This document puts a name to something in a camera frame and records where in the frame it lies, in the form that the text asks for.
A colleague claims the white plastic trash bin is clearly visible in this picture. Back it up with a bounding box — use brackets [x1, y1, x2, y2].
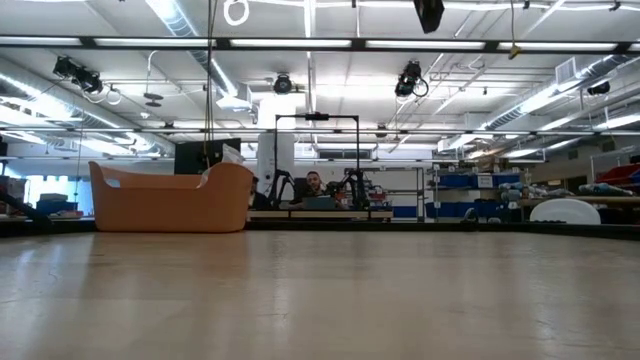
[529, 198, 602, 226]

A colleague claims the grey cloth bundle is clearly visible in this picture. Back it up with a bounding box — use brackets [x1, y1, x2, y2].
[578, 182, 637, 197]
[498, 182, 576, 199]

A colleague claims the silver spiral air duct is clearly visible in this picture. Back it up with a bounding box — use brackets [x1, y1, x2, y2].
[144, 0, 240, 97]

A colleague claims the black square panel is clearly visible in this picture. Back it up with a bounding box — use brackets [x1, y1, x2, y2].
[174, 138, 242, 175]

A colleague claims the blue crate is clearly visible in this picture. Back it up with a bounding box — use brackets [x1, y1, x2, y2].
[35, 192, 84, 219]

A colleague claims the grey laptop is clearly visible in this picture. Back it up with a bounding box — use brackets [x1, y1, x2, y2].
[302, 195, 337, 210]

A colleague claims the red plastic storage bin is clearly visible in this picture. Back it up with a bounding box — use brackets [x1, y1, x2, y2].
[594, 163, 640, 186]

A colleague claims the wooden workbench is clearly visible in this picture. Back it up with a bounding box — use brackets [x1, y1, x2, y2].
[519, 195, 640, 209]

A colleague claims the white air vent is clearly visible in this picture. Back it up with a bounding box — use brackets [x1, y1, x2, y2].
[555, 57, 577, 85]

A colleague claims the white column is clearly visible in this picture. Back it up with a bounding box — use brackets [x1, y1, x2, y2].
[256, 94, 296, 196]

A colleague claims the black aluminium table frame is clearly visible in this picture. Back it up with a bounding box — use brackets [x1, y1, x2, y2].
[0, 187, 640, 242]

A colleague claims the black ceiling camera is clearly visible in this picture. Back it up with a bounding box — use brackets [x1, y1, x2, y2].
[273, 73, 294, 95]
[52, 55, 105, 95]
[394, 60, 430, 99]

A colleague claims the orange plastic bin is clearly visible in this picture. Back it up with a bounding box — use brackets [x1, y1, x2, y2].
[88, 160, 255, 234]

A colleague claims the metal shelf rack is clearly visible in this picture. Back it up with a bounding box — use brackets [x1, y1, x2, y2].
[417, 167, 525, 222]

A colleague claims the dark hanging cable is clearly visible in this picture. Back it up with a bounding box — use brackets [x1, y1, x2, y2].
[203, 0, 217, 169]

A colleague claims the clear plastic bag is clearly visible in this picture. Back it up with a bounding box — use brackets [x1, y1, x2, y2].
[199, 143, 246, 189]

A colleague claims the background wooden table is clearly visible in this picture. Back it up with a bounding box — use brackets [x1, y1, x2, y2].
[247, 209, 395, 221]

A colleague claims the white hanging ring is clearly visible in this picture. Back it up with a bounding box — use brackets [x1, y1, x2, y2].
[223, 0, 250, 27]

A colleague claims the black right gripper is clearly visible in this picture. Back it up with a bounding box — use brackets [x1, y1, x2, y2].
[413, 0, 445, 34]

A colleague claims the person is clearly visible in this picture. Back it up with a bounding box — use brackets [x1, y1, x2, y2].
[289, 170, 346, 210]

